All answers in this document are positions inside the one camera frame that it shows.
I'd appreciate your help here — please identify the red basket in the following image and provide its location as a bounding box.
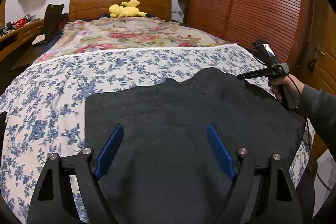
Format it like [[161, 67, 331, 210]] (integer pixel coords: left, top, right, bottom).
[[14, 18, 27, 29]]

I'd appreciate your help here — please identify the wooden louvered wardrobe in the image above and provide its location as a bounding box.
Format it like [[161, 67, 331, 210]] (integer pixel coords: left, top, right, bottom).
[[177, 0, 336, 172]]

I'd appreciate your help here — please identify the dark wooden chair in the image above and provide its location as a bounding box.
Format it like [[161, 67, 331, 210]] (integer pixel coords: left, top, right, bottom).
[[32, 4, 68, 46]]

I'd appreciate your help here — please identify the wooden desk cabinet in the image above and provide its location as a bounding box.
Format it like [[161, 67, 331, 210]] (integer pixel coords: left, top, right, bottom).
[[0, 19, 44, 61]]

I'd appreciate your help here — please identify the person's right forearm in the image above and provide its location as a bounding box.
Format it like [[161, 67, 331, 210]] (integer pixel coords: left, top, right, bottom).
[[298, 85, 336, 160]]

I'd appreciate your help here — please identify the wooden headboard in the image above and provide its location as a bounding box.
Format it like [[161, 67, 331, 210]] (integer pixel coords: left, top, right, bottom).
[[69, 0, 171, 22]]

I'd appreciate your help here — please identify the blue floral bed sheet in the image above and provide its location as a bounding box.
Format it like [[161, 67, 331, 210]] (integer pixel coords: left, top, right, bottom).
[[0, 43, 316, 224]]

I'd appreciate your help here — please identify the black zip jacket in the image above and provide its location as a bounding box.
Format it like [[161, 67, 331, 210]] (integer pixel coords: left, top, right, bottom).
[[85, 68, 305, 223]]

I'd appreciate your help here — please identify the person's right hand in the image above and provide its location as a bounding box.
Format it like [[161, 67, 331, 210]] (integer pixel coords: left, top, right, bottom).
[[268, 75, 305, 106]]

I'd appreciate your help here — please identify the yellow plush toy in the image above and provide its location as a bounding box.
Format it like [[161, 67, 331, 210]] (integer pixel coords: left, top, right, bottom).
[[109, 0, 147, 18]]

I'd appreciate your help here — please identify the red floral quilt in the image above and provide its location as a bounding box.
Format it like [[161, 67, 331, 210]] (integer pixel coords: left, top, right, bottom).
[[34, 17, 229, 64]]

